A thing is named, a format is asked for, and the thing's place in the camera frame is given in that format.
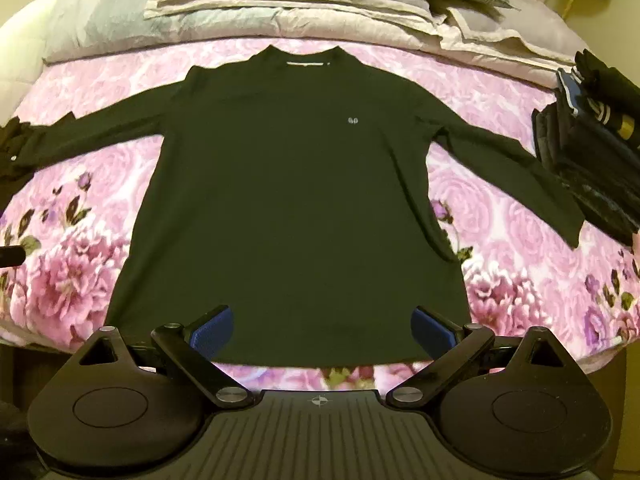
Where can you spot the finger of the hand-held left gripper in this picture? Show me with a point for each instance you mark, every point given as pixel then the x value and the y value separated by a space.
pixel 10 255

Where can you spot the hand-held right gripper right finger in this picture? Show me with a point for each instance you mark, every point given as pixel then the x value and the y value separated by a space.
pixel 427 332

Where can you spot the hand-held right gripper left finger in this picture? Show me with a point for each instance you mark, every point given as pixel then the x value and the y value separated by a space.
pixel 215 330

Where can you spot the black long-sleeve shirt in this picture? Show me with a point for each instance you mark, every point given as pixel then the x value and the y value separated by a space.
pixel 300 185

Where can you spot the stack of folded dark clothes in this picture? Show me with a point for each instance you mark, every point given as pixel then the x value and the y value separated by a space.
pixel 590 160

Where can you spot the dark brown garment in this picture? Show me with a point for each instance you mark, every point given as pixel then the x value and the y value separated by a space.
pixel 10 145

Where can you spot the pink floral bed blanket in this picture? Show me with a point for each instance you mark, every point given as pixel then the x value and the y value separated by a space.
pixel 525 260

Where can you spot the white quilt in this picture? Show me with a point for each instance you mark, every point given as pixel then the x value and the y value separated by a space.
pixel 25 45

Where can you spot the grey folded quilt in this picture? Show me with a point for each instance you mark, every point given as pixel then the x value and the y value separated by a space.
pixel 100 15

